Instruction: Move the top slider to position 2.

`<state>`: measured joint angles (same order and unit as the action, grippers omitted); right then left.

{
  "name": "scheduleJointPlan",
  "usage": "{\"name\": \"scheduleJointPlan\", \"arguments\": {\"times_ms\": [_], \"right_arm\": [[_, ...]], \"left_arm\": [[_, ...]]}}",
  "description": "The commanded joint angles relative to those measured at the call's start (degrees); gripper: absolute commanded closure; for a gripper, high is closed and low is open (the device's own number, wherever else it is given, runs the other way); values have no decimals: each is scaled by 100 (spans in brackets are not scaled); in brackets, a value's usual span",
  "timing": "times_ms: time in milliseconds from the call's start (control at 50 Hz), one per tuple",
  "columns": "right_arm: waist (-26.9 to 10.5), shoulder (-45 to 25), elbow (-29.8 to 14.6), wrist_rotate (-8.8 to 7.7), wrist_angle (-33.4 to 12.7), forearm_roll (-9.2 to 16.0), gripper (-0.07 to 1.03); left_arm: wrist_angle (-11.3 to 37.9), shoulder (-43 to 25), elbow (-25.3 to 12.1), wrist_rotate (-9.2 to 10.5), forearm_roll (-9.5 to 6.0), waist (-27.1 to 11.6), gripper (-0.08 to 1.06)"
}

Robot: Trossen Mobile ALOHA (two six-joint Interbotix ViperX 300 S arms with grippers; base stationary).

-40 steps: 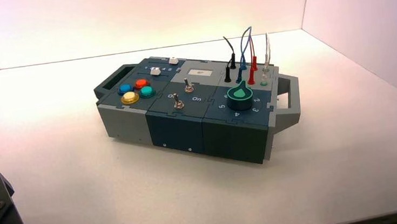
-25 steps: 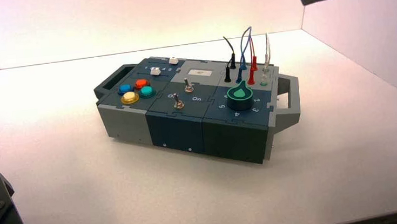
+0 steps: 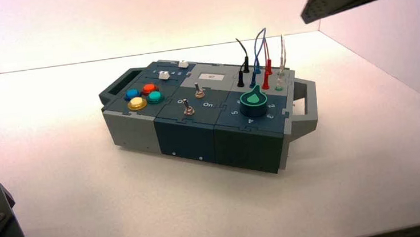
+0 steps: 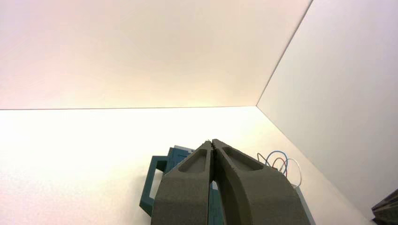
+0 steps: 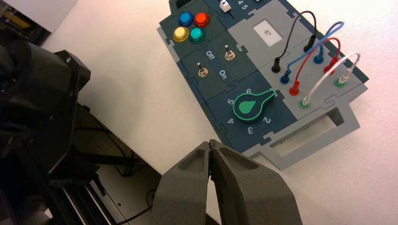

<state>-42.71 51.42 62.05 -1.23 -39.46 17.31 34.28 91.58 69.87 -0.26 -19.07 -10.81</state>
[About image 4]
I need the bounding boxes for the dark right arm base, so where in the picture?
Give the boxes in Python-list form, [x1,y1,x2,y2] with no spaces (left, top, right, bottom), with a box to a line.
[371,188,398,225]

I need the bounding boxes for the blue jumper cable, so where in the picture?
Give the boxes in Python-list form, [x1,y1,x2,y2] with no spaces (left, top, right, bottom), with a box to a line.
[264,150,289,176]

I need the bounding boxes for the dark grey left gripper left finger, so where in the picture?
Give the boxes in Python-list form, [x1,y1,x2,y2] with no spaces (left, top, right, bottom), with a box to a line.
[151,140,214,225]

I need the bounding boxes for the teal and grey control box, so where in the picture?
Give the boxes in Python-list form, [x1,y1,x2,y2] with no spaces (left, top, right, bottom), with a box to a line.
[139,145,316,225]

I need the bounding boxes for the white jumper cable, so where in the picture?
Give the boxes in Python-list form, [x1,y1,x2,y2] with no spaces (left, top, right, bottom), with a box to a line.
[286,158,303,189]

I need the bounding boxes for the red jumper cable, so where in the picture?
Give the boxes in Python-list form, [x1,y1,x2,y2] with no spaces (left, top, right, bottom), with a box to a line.
[271,157,286,173]

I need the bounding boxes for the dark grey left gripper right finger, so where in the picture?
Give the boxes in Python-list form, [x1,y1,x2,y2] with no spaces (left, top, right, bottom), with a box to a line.
[212,139,312,225]

